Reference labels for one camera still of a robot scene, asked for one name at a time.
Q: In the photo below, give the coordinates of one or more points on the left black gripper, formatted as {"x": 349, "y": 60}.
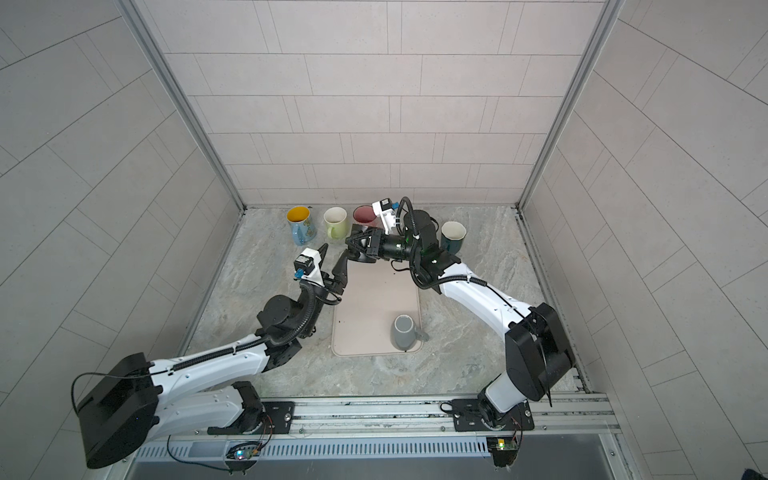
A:
{"x": 336, "y": 282}

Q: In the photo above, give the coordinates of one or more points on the aluminium mounting rail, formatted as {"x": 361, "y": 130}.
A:
{"x": 367, "y": 417}

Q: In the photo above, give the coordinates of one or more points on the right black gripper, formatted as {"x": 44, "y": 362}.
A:
{"x": 380, "y": 245}

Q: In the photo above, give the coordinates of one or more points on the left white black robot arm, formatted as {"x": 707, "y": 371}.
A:
{"x": 139, "y": 400}

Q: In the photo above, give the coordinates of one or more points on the grey mug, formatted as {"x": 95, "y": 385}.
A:
{"x": 405, "y": 334}

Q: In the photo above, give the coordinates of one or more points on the blue butterfly mug yellow inside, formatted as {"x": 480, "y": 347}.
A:
{"x": 301, "y": 225}

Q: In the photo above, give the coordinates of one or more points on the light green mug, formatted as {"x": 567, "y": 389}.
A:
{"x": 336, "y": 223}

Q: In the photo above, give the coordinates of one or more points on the dark green mug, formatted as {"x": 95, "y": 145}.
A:
{"x": 453, "y": 234}

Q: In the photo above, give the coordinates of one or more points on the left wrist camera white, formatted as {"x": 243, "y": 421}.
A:
{"x": 306, "y": 268}

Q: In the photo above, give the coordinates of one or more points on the controller circuit board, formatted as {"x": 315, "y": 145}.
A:
{"x": 241, "y": 457}
{"x": 503, "y": 450}

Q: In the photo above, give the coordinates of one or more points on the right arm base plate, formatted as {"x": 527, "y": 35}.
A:
{"x": 469, "y": 416}

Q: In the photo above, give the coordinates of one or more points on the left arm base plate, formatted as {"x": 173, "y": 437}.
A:
{"x": 276, "y": 416}

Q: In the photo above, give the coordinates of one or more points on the left controller circuit board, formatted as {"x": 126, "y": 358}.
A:
{"x": 241, "y": 457}

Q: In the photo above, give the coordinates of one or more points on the beige rectangular tray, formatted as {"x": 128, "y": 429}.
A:
{"x": 374, "y": 297}

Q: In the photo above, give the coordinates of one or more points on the pink mug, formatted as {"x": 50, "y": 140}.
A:
{"x": 365, "y": 215}

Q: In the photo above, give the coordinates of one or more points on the right controller circuit board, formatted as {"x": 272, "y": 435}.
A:
{"x": 503, "y": 450}

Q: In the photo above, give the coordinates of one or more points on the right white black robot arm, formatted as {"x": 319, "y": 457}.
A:
{"x": 537, "y": 351}

